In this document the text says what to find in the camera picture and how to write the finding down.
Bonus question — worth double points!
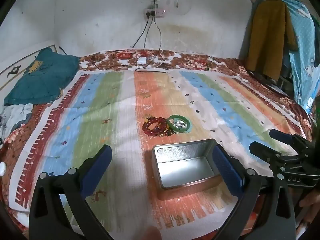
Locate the white grey cloth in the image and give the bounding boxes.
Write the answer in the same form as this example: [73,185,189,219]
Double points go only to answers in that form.
[0,104,34,145]

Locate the dark furniture frame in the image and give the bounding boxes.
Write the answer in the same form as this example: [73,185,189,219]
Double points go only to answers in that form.
[247,69,294,97]

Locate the green jade bangle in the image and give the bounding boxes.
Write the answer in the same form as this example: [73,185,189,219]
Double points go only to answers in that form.
[167,115,192,133]

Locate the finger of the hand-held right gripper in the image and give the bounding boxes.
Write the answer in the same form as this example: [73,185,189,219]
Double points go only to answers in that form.
[249,141,320,173]
[269,129,320,160]

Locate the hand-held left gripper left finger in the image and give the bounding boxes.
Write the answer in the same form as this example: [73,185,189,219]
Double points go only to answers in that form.
[29,144,113,240]

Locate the brown hanging garment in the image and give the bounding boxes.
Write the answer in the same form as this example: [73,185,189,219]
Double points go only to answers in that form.
[245,0,296,81]

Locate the white charging cable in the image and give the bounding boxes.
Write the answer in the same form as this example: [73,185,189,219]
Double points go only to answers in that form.
[154,17,167,67]

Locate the light blue printed cloth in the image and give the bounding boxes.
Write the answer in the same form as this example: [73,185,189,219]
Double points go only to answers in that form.
[252,0,320,112]

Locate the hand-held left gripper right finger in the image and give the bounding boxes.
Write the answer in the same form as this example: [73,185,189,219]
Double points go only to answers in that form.
[212,144,297,240]

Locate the dark red bead bracelet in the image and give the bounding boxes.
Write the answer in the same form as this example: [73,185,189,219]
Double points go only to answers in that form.
[142,116,168,137]

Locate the silver metal tin box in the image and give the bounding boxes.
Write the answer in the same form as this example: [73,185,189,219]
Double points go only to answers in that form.
[151,138,224,201]

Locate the teal quilted blanket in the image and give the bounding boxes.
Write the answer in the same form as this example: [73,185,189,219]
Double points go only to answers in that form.
[4,47,80,107]

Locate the black power cable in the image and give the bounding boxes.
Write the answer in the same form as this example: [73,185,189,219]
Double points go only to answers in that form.
[143,17,153,53]
[131,17,148,48]

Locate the striped patterned cloth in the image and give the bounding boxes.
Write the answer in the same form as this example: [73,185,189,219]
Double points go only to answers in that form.
[7,69,304,239]

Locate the person's right hand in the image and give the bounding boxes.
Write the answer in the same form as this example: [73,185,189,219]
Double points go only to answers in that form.
[299,190,320,228]

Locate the thin black cable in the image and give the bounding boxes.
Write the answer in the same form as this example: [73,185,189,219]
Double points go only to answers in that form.
[93,54,140,71]

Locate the white power strip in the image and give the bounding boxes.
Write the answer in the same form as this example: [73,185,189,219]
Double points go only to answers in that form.
[144,8,167,18]

